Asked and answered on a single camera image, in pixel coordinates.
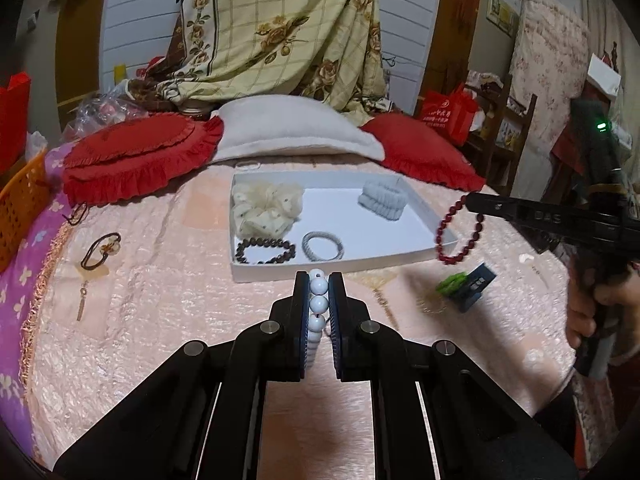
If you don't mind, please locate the thin gold bangle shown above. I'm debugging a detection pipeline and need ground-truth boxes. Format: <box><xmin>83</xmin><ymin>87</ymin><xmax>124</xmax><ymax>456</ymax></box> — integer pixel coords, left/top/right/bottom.
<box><xmin>417</xmin><ymin>296</ymin><xmax>448</xmax><ymax>316</ymax></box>

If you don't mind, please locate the square red ruffled pillow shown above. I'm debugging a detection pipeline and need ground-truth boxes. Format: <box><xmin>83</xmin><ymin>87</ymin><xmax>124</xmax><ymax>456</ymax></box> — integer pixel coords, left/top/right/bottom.
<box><xmin>360</xmin><ymin>112</ymin><xmax>486</xmax><ymax>192</ymax></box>

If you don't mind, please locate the yellow floral checked blanket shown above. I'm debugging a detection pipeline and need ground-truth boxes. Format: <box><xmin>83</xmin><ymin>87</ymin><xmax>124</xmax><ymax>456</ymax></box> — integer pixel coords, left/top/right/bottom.
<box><xmin>125</xmin><ymin>0</ymin><xmax>388</xmax><ymax>126</ymax></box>

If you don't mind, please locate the red box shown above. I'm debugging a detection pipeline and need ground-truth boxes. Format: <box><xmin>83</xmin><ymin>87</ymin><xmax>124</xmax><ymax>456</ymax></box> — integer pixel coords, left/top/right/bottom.
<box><xmin>0</xmin><ymin>72</ymin><xmax>31</xmax><ymax>171</ymax></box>

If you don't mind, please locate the red shopping bag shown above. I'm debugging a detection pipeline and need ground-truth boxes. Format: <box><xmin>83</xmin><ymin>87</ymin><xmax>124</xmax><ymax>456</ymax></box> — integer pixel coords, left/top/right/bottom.
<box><xmin>417</xmin><ymin>84</ymin><xmax>480</xmax><ymax>147</ymax></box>

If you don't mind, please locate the flower hair tie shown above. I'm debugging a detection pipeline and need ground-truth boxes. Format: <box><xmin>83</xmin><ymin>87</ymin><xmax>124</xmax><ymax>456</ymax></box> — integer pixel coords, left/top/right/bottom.
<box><xmin>81</xmin><ymin>232</ymin><xmax>122</xmax><ymax>270</ymax></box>

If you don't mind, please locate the clear plastic bag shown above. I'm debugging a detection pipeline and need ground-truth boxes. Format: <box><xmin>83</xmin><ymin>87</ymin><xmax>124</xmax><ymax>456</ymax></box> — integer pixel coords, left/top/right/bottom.
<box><xmin>62</xmin><ymin>80</ymin><xmax>166</xmax><ymax>133</ymax></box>

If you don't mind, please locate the white bead necklace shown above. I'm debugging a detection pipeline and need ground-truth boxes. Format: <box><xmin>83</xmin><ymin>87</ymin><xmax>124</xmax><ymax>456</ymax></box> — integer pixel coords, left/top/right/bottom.
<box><xmin>306</xmin><ymin>269</ymin><xmax>333</xmax><ymax>371</ymax></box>

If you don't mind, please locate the green bead bracelet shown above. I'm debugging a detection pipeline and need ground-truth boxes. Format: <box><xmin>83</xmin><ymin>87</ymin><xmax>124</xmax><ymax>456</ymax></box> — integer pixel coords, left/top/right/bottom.
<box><xmin>435</xmin><ymin>271</ymin><xmax>468</xmax><ymax>296</ymax></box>

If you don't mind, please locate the pink floral quilt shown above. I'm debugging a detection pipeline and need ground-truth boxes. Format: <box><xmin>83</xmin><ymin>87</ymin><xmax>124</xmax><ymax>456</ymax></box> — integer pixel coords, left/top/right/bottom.
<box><xmin>510</xmin><ymin>0</ymin><xmax>591</xmax><ymax>171</ymax></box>

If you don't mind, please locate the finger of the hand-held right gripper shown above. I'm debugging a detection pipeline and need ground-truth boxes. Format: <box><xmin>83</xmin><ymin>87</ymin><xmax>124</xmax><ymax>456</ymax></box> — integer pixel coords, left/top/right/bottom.
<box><xmin>465</xmin><ymin>191</ymin><xmax>627</xmax><ymax>256</ymax></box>

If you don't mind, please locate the person's right hand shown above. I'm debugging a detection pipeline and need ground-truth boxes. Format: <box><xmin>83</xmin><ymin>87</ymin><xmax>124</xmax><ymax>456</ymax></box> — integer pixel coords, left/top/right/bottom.
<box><xmin>565</xmin><ymin>260</ymin><xmax>640</xmax><ymax>361</ymax></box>

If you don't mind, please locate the brown bead bracelet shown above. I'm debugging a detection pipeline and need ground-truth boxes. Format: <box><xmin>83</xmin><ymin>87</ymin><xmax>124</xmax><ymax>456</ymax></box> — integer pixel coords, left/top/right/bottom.
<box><xmin>235</xmin><ymin>239</ymin><xmax>297</xmax><ymax>266</ymax></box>

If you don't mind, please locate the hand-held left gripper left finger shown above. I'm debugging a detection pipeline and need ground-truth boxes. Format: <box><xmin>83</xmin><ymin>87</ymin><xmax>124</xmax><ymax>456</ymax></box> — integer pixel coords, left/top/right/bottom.
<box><xmin>52</xmin><ymin>271</ymin><xmax>308</xmax><ymax>480</ymax></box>

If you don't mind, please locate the white carton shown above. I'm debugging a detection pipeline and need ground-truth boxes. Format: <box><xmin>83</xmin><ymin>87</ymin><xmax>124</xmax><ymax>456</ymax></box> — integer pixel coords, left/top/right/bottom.
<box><xmin>587</xmin><ymin>54</ymin><xmax>623</xmax><ymax>98</ymax></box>

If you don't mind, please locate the red bead bracelet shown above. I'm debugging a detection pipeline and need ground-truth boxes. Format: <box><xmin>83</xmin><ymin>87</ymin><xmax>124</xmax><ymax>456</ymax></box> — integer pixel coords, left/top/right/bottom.
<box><xmin>434</xmin><ymin>196</ymin><xmax>486</xmax><ymax>264</ymax></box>

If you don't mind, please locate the blue hair claw clip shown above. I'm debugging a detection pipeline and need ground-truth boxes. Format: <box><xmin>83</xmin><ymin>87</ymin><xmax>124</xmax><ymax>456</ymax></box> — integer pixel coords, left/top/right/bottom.
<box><xmin>457</xmin><ymin>262</ymin><xmax>498</xmax><ymax>313</ymax></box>

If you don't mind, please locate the cream dotted scrunchie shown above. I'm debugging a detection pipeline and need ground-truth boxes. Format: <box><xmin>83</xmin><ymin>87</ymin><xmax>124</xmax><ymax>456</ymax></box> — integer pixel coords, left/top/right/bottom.
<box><xmin>233</xmin><ymin>181</ymin><xmax>305</xmax><ymax>238</ymax></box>

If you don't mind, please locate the white plastic bag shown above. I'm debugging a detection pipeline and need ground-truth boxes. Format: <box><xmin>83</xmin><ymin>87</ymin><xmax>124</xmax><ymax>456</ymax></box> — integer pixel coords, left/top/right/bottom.
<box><xmin>25</xmin><ymin>132</ymin><xmax>48</xmax><ymax>161</ymax></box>

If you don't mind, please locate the framed wall picture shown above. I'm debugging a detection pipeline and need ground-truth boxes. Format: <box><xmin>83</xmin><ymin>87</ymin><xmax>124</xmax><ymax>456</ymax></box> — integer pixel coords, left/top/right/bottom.
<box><xmin>486</xmin><ymin>0</ymin><xmax>518</xmax><ymax>36</ymax></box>

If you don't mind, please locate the purple floral sheet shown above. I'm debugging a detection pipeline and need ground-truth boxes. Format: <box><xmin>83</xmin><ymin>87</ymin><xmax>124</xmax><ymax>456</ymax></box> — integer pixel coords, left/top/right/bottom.
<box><xmin>0</xmin><ymin>145</ymin><xmax>76</xmax><ymax>451</ymax></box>

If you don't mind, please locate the gold chain earring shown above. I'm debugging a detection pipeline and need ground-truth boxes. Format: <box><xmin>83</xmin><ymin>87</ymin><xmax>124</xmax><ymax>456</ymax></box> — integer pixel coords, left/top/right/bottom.
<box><xmin>76</xmin><ymin>267</ymin><xmax>108</xmax><ymax>322</ymax></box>

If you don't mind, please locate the grey coil hair tie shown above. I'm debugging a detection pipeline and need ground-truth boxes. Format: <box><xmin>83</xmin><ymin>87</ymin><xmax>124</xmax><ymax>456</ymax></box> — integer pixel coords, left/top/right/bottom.
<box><xmin>302</xmin><ymin>231</ymin><xmax>346</xmax><ymax>262</ymax></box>

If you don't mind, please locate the grey fluffy scrunchie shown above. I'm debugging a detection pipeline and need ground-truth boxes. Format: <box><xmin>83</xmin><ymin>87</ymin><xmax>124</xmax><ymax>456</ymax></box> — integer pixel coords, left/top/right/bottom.
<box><xmin>358</xmin><ymin>179</ymin><xmax>406</xmax><ymax>221</ymax></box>

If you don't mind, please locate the pink bedspread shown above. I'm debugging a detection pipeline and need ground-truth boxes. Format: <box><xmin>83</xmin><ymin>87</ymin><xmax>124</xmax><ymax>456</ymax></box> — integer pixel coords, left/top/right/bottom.
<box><xmin>20</xmin><ymin>155</ymin><xmax>591</xmax><ymax>466</ymax></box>

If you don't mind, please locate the white shallow cardboard box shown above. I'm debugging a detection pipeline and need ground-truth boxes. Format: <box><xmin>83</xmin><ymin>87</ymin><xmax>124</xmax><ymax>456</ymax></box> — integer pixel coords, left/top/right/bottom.
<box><xmin>230</xmin><ymin>169</ymin><xmax>460</xmax><ymax>284</ymax></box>

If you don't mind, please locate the dark wooden chair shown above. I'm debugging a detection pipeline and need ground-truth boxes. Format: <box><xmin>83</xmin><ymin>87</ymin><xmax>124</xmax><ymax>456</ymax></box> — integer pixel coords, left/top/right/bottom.
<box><xmin>462</xmin><ymin>72</ymin><xmax>538</xmax><ymax>196</ymax></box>

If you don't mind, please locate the round red ruffled cushion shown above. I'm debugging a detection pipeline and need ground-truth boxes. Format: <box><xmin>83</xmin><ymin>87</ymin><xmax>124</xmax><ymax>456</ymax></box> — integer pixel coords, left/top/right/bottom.
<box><xmin>62</xmin><ymin>112</ymin><xmax>224</xmax><ymax>207</ymax></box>

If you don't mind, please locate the round metal tin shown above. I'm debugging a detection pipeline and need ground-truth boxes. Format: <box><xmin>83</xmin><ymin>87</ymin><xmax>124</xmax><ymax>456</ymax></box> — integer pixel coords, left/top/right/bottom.
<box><xmin>180</xmin><ymin>100</ymin><xmax>211</xmax><ymax>121</ymax></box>

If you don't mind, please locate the dark thin hair tie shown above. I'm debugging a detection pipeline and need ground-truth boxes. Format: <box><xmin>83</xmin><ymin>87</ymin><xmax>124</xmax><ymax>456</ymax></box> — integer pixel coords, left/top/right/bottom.
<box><xmin>62</xmin><ymin>202</ymin><xmax>88</xmax><ymax>226</ymax></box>

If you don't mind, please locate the orange plastic basket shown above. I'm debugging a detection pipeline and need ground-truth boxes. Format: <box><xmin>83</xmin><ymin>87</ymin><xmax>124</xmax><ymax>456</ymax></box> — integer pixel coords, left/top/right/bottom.
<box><xmin>0</xmin><ymin>147</ymin><xmax>48</xmax><ymax>273</ymax></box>

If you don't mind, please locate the white pillow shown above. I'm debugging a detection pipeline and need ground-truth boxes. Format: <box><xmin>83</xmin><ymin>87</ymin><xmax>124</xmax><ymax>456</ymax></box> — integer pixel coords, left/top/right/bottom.
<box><xmin>210</xmin><ymin>95</ymin><xmax>385</xmax><ymax>163</ymax></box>

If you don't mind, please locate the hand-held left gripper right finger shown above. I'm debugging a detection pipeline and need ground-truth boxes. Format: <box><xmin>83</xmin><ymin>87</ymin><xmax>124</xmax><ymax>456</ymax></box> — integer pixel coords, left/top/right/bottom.
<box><xmin>328</xmin><ymin>271</ymin><xmax>581</xmax><ymax>480</ymax></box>

